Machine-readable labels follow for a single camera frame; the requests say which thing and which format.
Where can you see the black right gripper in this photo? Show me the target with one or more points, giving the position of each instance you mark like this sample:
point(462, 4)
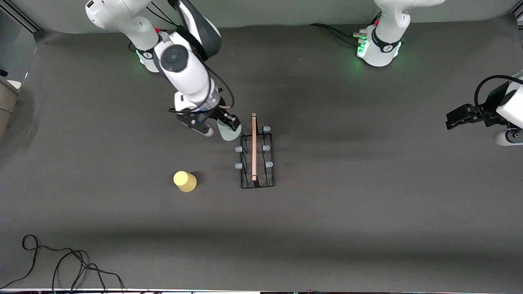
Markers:
point(219, 114)

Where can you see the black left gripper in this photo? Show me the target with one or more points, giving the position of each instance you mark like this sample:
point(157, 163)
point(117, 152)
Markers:
point(489, 111)

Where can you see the pale green plastic cup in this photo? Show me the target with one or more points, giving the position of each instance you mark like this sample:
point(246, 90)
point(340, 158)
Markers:
point(228, 135)

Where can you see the yellow plastic cup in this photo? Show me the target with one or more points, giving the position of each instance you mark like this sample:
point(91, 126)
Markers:
point(185, 181)

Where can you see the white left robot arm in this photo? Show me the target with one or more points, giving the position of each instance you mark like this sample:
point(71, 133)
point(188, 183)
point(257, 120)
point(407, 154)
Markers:
point(386, 45)

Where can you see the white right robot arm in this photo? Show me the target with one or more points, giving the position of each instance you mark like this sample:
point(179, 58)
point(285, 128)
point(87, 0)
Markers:
point(184, 69)

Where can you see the dark grey table cover sheet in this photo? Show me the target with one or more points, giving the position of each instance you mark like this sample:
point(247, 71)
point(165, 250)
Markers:
point(367, 204)

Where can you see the black frame rail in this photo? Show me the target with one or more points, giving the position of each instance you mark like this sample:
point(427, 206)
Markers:
point(29, 21)

